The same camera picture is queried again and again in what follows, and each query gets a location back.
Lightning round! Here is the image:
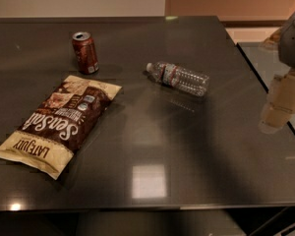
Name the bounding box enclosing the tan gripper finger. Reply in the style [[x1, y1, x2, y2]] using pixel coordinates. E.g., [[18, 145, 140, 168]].
[[259, 68, 295, 134]]

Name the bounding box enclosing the clear plastic water bottle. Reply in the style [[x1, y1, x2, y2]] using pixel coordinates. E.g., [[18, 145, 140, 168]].
[[146, 62, 209, 97]]

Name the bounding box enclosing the brown sea salt chip bag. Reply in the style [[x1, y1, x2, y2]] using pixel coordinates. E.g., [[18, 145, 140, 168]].
[[0, 76, 121, 179]]

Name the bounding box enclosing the red soda can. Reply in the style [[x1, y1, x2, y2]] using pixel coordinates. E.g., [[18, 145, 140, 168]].
[[72, 31, 98, 75]]

